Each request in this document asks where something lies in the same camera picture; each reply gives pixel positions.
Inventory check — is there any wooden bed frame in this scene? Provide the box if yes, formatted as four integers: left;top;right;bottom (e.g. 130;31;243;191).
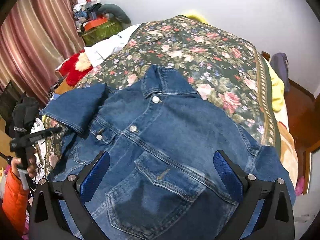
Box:
261;50;320;196

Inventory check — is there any clutter pile of items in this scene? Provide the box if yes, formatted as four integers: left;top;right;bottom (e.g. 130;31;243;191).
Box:
73;0;107;33

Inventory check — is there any blue denim jacket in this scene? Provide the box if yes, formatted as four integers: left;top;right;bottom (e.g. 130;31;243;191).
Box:
41;65;296;239

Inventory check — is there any white pillow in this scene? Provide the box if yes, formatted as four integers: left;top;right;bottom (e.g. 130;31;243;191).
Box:
84;24;140;68

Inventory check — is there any green storage box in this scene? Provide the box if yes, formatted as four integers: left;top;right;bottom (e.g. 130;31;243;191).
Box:
81;21;123;46

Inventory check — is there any yellow blanket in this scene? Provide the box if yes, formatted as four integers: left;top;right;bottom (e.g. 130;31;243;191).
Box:
269;69;285;113

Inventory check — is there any orange box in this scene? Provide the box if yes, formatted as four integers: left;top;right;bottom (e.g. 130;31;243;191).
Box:
84;17;108;31

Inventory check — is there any floral bedspread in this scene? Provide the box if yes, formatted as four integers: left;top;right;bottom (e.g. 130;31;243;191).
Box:
43;15;282;178

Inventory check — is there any left hand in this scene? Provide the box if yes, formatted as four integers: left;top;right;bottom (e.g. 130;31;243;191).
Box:
11;155;37;178

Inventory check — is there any purple grey garment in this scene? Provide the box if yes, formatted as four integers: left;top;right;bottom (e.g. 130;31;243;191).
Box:
270;53;290;93

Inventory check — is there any red plush toy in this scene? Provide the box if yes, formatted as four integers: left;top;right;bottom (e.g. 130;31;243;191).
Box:
55;49;93;87

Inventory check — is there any striped pink curtain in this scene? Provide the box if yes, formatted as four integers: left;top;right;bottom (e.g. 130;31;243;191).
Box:
1;0;84;105

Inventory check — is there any orange sleeve forearm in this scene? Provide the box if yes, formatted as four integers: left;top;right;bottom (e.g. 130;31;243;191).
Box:
2;168;29;237

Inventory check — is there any grey plush cushion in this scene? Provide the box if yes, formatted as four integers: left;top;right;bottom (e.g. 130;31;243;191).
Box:
98;4;131;25

